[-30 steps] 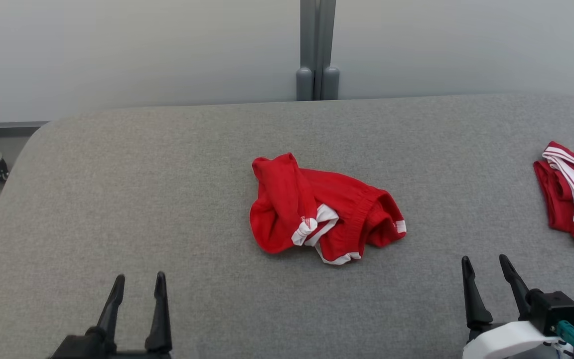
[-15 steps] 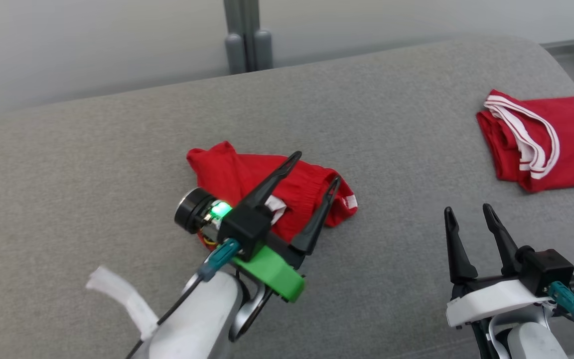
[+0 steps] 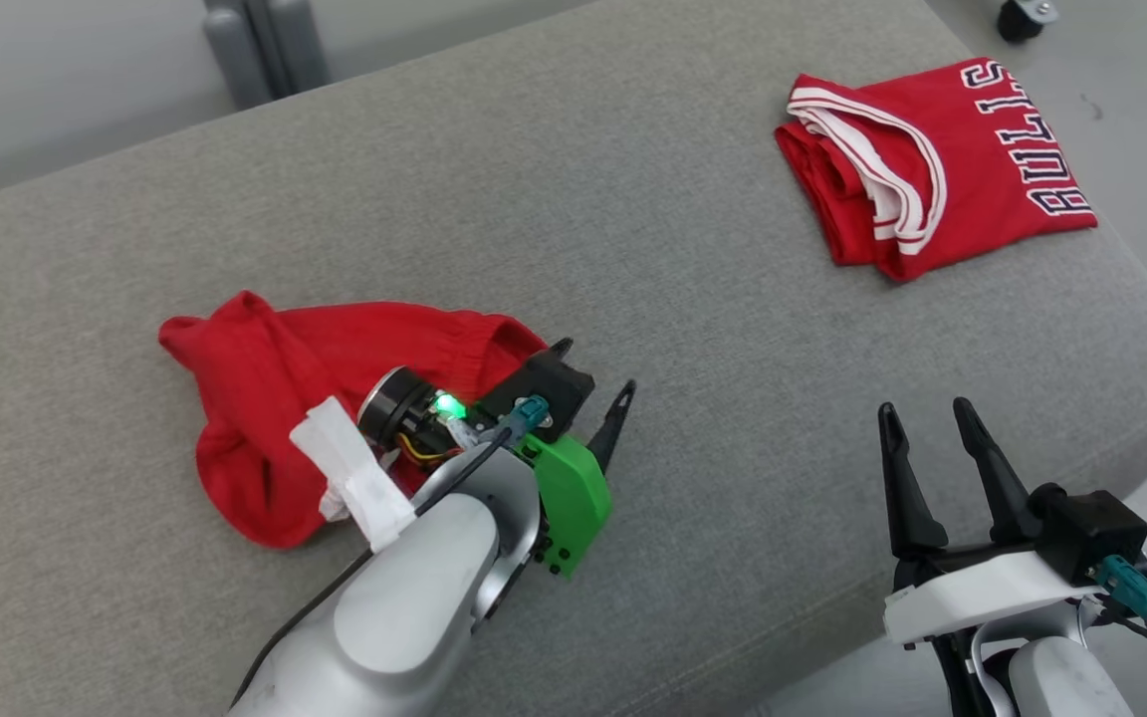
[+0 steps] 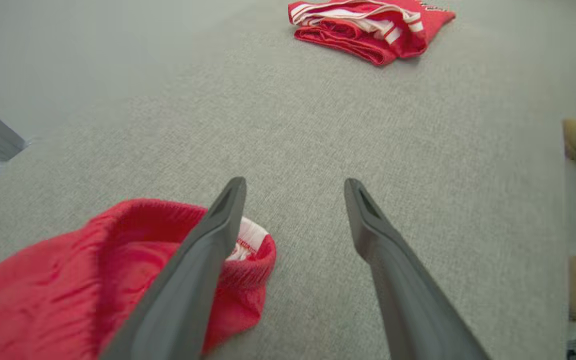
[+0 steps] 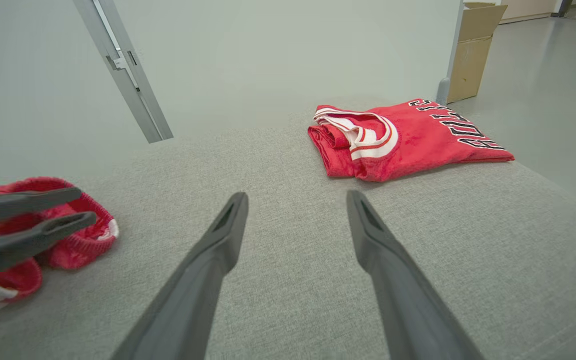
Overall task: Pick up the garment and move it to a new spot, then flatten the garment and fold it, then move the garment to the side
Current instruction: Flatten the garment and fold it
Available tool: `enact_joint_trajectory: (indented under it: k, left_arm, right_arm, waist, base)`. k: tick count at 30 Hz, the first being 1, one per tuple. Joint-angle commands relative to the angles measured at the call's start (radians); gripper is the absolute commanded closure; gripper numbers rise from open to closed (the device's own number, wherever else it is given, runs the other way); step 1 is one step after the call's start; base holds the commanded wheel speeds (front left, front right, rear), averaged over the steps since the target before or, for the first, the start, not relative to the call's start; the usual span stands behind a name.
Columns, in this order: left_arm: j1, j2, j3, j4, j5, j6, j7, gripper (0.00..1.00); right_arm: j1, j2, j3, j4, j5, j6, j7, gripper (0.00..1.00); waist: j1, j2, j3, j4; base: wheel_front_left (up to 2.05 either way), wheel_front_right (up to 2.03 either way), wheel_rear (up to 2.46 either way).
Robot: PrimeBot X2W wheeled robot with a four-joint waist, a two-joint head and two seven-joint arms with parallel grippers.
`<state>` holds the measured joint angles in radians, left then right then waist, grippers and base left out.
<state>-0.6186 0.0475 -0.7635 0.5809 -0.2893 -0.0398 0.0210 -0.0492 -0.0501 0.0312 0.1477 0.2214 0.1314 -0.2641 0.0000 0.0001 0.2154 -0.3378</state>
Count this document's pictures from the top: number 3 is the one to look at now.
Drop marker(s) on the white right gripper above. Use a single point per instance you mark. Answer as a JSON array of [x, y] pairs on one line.
[[982, 593]]

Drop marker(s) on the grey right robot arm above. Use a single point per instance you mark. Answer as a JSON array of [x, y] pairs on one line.
[[1061, 682]]

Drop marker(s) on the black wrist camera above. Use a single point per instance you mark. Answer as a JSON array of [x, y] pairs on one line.
[[1091, 528], [549, 388]]

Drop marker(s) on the red shorts with white label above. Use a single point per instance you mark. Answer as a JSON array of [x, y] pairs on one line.
[[265, 398]]

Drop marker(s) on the red Bulls basketball jersey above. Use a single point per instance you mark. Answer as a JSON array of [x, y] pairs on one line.
[[972, 169]]

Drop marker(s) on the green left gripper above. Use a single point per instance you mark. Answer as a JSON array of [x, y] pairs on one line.
[[573, 498]]

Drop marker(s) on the black caster wheel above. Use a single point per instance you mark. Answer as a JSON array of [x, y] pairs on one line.
[[1022, 18]]

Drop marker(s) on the grey fabric sofa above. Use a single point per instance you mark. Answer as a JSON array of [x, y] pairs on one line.
[[633, 249]]

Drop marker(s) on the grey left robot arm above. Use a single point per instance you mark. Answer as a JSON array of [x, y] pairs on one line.
[[404, 607]]

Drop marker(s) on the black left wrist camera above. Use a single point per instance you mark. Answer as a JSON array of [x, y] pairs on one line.
[[549, 388]]

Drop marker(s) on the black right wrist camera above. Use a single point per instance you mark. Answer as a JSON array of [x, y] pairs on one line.
[[1091, 528]]

